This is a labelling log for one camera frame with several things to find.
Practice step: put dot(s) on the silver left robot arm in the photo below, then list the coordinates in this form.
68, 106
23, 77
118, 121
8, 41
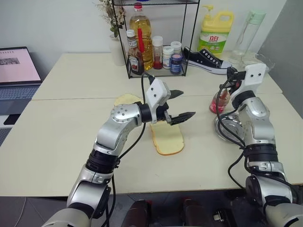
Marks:
118, 132

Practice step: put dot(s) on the small white jar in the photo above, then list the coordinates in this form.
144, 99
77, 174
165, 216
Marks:
167, 58

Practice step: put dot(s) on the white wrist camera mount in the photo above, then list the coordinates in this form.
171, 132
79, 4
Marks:
156, 91
254, 75

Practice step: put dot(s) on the shiny metal plate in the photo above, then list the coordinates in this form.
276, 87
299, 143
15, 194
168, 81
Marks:
227, 125

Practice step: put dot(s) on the ketchup bottle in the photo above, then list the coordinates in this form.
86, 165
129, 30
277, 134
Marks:
135, 61

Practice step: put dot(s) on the white vase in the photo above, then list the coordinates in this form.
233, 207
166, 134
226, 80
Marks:
116, 50

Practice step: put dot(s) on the white lidded jar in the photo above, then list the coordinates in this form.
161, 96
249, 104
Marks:
176, 46

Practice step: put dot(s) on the glass jar of red jam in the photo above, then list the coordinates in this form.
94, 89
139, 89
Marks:
219, 105

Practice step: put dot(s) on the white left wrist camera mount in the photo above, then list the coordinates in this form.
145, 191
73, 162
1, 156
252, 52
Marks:
156, 91

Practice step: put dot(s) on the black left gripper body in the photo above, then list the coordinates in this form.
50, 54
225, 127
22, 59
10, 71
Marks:
163, 114

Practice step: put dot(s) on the open grey laptop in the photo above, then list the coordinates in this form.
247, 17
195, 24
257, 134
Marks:
16, 71

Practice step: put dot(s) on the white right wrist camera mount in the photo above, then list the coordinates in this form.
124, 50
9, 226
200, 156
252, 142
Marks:
254, 75

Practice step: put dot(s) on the blue jar with dark lid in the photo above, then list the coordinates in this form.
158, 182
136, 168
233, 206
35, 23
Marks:
176, 63

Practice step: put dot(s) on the dried flower bunch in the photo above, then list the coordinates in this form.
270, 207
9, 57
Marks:
111, 11

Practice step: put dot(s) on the pale bread slice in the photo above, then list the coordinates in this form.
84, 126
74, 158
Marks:
126, 99
168, 139

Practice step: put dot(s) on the large cooking oil bottle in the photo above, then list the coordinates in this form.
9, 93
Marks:
145, 26

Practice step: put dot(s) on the black phone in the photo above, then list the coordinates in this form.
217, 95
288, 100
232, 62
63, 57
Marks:
11, 119

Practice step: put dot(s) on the yellow detergent bottle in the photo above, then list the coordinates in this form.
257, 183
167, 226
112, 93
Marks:
214, 33

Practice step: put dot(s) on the dark rounded shape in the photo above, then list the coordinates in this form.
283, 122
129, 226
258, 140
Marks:
139, 212
195, 212

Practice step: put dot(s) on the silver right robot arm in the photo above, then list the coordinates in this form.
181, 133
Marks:
256, 123

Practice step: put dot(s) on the clear glass bowl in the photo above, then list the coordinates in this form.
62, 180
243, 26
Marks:
260, 60

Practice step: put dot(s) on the spice jar with red powder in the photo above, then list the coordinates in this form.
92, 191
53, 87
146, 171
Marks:
157, 56

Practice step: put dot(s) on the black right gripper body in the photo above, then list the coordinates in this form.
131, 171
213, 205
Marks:
241, 76

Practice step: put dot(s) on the black and white sneaker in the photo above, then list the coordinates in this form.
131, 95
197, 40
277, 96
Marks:
203, 59

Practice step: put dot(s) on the clear bottle with green lid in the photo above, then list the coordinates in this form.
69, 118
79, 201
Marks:
251, 28

